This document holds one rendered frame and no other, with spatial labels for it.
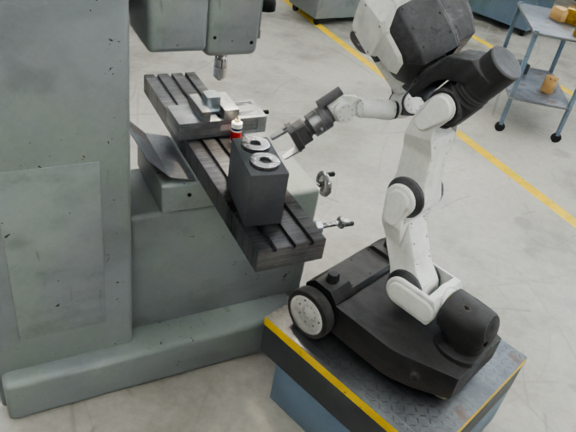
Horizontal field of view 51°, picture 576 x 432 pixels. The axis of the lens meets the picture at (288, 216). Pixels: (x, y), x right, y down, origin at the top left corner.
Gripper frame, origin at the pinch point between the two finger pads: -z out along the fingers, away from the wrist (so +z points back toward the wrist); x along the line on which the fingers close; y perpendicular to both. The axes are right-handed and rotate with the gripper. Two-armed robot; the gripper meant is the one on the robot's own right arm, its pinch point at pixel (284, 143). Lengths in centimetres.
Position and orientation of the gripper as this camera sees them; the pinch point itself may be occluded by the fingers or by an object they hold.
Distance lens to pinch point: 213.9
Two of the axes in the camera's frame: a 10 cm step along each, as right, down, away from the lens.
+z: 8.4, -5.5, -0.3
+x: -4.0, -5.7, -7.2
